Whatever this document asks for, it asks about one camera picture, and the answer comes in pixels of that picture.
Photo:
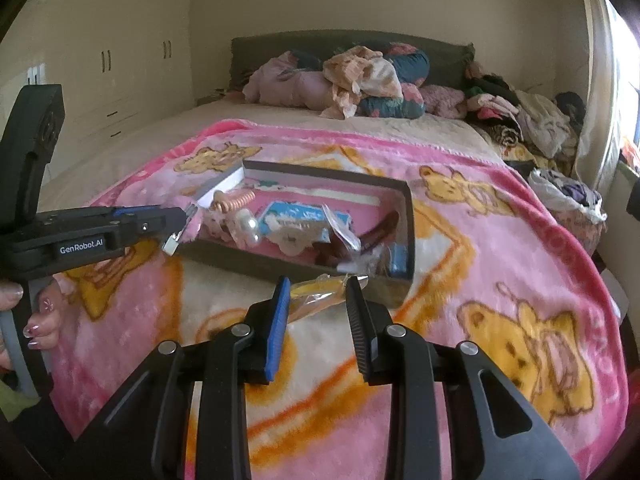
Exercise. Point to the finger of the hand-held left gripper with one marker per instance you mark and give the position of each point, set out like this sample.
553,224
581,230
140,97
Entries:
160,225
132,212

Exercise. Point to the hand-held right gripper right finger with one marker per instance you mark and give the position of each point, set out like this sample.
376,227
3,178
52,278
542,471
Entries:
358,332

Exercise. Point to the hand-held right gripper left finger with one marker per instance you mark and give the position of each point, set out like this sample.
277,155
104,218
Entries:
278,332

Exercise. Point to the yellow bangle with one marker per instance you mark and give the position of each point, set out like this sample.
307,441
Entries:
315,292

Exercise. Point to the dark cardboard box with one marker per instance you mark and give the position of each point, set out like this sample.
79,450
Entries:
300,270

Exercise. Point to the red-brown hairband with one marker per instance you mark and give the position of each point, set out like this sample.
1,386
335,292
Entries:
382,232

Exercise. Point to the person's left hand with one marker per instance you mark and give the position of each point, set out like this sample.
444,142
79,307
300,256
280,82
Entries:
42,322

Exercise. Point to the pink floral pouch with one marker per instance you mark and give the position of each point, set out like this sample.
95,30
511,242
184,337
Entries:
214,227

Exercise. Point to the beige bed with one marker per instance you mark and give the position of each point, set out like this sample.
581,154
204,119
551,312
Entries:
165,145

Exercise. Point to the small clear plastic bag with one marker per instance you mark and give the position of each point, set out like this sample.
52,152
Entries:
345,232

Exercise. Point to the blue card packet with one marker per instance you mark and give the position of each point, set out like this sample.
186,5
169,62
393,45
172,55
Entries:
300,215

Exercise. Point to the pink printed blanket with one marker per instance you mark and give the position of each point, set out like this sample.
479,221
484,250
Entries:
475,240

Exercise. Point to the cream wardrobe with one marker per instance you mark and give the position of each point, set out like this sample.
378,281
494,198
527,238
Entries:
110,50

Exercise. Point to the grey headboard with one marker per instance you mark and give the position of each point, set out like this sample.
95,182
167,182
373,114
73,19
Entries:
310,42

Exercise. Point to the pink fuzzy cloth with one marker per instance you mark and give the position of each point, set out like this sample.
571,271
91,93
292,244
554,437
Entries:
442,101

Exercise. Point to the pile of floral bedding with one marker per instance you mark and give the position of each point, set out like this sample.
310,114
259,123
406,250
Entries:
360,80

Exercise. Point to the bag of clothes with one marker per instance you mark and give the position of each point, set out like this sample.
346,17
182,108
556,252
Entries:
570,200

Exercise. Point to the white storage box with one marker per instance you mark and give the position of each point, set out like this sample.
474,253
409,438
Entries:
615,295

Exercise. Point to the pile of clothes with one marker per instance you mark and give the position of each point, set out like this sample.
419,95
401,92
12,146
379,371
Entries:
530,110

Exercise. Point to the cream curtain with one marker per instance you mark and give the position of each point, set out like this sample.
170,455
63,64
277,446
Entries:
597,85

